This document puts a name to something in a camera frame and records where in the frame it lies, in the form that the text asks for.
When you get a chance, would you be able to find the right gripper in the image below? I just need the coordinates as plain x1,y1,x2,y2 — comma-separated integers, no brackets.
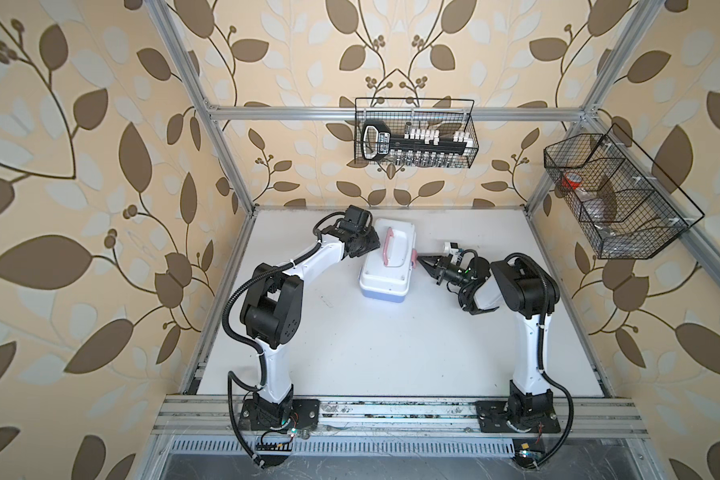
418,255,472,293

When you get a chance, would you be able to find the white and blue tool box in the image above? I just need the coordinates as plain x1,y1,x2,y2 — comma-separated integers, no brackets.
359,219,417,303

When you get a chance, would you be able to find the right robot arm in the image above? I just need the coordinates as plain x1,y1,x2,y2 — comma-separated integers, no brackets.
417,249,570,434

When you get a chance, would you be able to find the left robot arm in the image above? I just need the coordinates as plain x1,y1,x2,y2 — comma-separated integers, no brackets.
221,206,380,430

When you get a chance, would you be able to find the black socket set holder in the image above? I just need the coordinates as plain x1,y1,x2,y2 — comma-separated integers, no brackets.
359,120,475,161

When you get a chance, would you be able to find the back wire basket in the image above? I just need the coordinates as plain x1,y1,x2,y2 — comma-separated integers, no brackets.
354,96,479,169

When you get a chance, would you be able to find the wire basket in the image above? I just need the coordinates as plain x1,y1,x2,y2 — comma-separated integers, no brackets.
544,124,704,260
354,96,479,169

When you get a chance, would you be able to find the aluminium frame bar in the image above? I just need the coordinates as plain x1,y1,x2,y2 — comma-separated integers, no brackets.
209,105,586,124

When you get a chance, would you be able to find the right wire basket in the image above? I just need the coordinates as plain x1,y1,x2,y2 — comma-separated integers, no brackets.
544,124,704,260

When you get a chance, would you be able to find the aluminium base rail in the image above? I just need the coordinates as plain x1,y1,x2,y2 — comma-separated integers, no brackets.
152,395,649,439

